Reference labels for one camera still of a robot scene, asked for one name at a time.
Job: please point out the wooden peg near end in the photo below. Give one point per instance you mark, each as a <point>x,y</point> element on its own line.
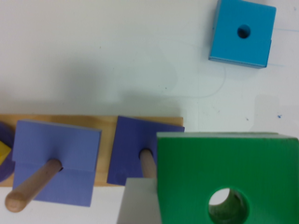
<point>148,164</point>

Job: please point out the blue square block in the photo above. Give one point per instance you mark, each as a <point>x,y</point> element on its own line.
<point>242,33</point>

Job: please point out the wooden peg middle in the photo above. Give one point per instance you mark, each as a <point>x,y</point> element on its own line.
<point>19,197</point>

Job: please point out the dark purple round disc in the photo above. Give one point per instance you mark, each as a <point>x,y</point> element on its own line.
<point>8,165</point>

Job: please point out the light purple square block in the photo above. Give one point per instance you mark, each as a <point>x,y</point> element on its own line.
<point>76,147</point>

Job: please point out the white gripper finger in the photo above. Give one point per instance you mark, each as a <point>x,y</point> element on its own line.
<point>139,204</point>

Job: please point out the green square block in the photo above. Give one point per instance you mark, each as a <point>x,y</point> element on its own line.
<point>228,178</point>

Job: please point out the dark purple square block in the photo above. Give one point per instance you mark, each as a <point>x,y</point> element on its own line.
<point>131,137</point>

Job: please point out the yellow block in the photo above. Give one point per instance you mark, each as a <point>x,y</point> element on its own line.
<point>4,152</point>

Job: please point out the wooden peg base board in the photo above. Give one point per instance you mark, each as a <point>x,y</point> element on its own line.
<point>107,125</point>

